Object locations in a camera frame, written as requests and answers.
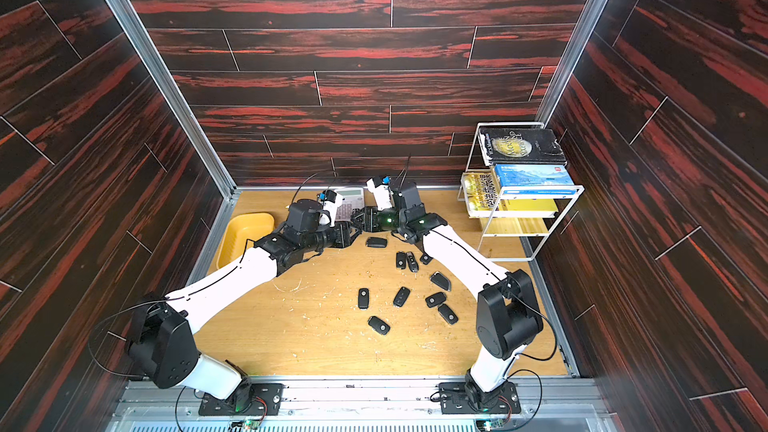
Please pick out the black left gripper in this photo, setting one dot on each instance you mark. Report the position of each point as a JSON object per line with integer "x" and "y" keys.
{"x": 341, "y": 231}

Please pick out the white calculator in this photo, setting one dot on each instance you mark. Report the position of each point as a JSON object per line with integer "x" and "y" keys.
{"x": 348, "y": 200}

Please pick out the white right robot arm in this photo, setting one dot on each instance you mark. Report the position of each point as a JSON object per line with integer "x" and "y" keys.
{"x": 508, "y": 317}

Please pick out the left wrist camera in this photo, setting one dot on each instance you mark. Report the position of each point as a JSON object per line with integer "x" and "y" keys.
{"x": 331, "y": 201}

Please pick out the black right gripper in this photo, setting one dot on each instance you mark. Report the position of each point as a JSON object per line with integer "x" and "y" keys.
{"x": 381, "y": 220}

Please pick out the black VW car key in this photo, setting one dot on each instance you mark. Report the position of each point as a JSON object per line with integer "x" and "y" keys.
{"x": 401, "y": 260}

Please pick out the black car key centre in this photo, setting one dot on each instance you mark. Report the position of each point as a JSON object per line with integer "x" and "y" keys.
{"x": 401, "y": 297}

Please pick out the black car key right upper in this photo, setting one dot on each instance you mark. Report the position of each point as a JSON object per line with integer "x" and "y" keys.
{"x": 441, "y": 281}

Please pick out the yellow book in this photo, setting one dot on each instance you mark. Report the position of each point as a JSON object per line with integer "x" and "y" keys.
{"x": 482, "y": 200}

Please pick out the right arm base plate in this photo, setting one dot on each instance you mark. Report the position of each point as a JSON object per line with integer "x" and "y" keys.
{"x": 463, "y": 398}

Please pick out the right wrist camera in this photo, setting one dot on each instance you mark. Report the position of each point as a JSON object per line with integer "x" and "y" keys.
{"x": 379, "y": 187}

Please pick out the black car key right lower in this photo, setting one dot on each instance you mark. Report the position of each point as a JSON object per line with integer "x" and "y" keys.
{"x": 448, "y": 314}

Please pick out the black chrome button key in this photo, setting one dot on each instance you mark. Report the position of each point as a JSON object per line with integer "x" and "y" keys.
{"x": 412, "y": 262}

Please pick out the small black car key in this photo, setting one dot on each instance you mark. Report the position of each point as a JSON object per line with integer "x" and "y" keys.
{"x": 425, "y": 258}

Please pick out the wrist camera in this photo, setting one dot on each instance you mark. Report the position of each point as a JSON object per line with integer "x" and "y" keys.
{"x": 379, "y": 187}
{"x": 331, "y": 201}

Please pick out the white metal shelf rack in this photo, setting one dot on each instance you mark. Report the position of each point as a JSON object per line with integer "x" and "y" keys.
{"x": 513, "y": 239}

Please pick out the black car key right middle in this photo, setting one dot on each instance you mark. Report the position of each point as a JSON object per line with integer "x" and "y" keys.
{"x": 436, "y": 299}

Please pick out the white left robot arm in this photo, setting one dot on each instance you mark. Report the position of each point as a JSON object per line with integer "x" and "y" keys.
{"x": 161, "y": 334}

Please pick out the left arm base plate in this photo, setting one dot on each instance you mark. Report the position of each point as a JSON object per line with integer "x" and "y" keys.
{"x": 261, "y": 399}

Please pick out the large black smart key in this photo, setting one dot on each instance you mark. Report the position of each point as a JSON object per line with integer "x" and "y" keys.
{"x": 376, "y": 242}

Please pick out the blue book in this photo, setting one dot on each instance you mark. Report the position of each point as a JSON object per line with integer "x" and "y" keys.
{"x": 516, "y": 181}

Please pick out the yellow plastic storage box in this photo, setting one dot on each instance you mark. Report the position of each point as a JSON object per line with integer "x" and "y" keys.
{"x": 239, "y": 230}

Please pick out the black flip car key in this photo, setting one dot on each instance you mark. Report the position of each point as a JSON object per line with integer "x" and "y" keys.
{"x": 363, "y": 298}

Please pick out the black book gold emblem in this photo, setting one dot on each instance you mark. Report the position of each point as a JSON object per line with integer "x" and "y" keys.
{"x": 505, "y": 145}

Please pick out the black car key front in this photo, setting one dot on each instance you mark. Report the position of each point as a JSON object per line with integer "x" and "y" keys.
{"x": 379, "y": 325}

